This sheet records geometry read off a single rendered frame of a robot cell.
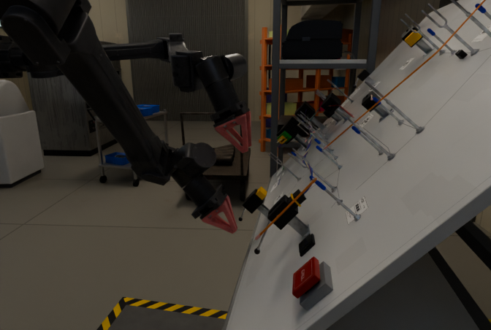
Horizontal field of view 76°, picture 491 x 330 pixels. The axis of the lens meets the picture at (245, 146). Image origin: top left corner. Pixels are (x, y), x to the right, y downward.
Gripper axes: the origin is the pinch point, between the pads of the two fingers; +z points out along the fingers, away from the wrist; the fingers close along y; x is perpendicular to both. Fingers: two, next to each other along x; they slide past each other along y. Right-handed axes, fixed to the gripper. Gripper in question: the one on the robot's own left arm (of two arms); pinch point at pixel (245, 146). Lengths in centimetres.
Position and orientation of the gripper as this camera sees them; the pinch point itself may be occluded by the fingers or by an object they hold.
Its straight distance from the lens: 68.2
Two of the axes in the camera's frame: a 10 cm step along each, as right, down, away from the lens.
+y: 1.4, -2.0, 9.7
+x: -9.0, 3.8, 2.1
